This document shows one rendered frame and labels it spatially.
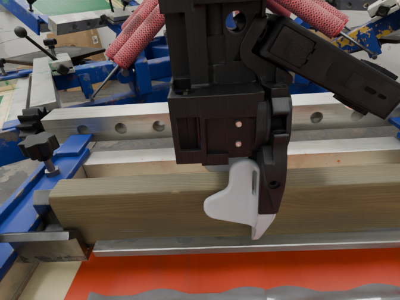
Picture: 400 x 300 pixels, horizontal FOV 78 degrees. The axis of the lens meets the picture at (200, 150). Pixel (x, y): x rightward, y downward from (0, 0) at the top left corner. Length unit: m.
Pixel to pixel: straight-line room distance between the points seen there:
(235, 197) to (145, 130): 0.28
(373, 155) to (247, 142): 0.31
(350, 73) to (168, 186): 0.17
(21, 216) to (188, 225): 0.20
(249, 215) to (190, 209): 0.06
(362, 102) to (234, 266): 0.20
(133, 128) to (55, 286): 0.26
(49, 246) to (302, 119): 0.40
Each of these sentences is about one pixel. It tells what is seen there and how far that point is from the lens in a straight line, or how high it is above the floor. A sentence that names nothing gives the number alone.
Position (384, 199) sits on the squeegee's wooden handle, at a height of 1.04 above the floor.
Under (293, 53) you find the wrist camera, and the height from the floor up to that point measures 1.18.
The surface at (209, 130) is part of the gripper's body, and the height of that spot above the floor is 1.13.
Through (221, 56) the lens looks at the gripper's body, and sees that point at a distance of 0.18.
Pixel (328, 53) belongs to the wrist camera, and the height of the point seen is 1.17.
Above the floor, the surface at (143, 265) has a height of 0.96.
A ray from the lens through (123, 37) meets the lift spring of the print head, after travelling 0.93.
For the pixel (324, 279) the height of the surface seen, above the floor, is 0.96.
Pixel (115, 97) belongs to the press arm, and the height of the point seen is 0.93.
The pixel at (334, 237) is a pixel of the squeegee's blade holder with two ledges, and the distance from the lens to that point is 0.30.
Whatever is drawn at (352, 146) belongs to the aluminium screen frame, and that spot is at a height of 0.99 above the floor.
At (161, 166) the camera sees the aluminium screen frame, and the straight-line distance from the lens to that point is 0.40.
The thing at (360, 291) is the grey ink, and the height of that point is 0.96.
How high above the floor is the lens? 1.21
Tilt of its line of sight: 33 degrees down
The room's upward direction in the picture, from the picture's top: 5 degrees counter-clockwise
